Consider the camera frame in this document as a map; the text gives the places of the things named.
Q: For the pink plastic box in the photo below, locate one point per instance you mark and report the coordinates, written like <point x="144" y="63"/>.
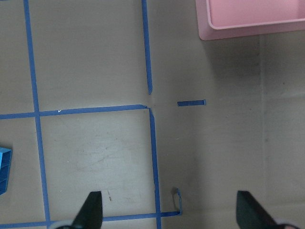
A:
<point x="221" y="19"/>

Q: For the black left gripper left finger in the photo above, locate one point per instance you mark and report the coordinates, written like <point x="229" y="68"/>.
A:
<point x="90" y="215"/>

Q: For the blue toy block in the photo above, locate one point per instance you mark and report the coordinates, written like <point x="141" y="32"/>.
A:
<point x="5" y="160"/>

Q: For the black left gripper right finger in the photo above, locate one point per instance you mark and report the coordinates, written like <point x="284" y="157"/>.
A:
<point x="250" y="214"/>

